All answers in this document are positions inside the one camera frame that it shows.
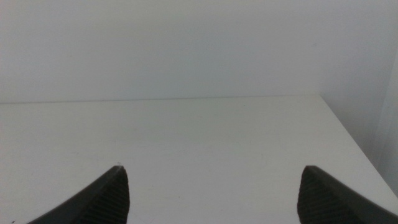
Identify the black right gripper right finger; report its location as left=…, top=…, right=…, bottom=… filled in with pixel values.
left=297, top=165, right=398, bottom=224

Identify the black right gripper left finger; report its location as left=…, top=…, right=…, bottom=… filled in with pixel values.
left=26, top=165, right=131, bottom=224

